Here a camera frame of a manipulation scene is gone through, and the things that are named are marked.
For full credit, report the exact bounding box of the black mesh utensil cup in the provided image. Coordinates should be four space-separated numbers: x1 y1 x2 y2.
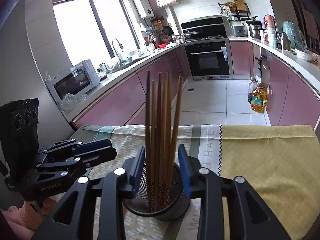
123 164 190 222

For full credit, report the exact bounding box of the wooden chopstick one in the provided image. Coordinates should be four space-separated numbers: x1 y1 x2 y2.
145 70 152 211

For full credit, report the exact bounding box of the wooden chopstick six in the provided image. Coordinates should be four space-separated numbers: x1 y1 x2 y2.
166 76 183 199

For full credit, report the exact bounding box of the wooden chopstick two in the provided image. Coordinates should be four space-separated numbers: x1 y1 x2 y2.
150 81 157 212

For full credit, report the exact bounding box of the wooden chopstick four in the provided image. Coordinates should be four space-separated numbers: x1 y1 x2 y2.
158 81 167 210

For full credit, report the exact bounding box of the wooden chopstick five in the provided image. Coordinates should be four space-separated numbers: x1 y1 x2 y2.
164 72 171 206

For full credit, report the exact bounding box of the kitchen faucet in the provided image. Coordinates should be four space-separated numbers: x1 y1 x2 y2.
112 38 124 62

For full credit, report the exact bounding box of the person left hand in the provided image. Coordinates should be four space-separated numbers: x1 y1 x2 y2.
0 195 63 238

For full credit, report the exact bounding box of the patterned tablecloth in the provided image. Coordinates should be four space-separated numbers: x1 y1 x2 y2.
70 125 319 239

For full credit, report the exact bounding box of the white microwave oven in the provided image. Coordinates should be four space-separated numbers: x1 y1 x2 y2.
47 60 100 102

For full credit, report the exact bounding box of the yellow cooking oil bottle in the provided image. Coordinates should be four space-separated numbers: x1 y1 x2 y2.
251 83 266 113

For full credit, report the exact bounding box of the window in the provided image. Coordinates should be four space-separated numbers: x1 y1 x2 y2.
53 0 140 68

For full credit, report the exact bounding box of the white water heater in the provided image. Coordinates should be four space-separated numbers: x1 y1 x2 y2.
133 0 154 18

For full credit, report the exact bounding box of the built-in black oven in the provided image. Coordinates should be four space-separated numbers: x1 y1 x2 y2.
184 38 233 81

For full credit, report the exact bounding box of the black wok on stove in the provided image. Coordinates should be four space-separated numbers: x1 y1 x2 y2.
183 30 200 40

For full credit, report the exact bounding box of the green covered appliance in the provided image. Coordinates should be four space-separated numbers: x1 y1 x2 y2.
282 21 306 51

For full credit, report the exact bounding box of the black range hood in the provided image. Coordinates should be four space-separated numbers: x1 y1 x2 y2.
181 16 227 40

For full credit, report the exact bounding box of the silver rice cooker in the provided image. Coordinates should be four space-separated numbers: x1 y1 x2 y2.
231 25 248 37

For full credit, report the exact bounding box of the steel stock pot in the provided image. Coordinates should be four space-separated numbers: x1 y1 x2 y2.
247 24 261 40

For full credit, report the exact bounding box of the pink thermos jug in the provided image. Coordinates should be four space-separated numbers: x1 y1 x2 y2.
264 14 277 34

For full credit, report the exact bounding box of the black camera box left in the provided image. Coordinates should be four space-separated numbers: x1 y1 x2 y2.
1 99 39 173

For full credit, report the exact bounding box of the wall rack with boards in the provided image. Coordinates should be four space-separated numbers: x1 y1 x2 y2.
218 0 251 21

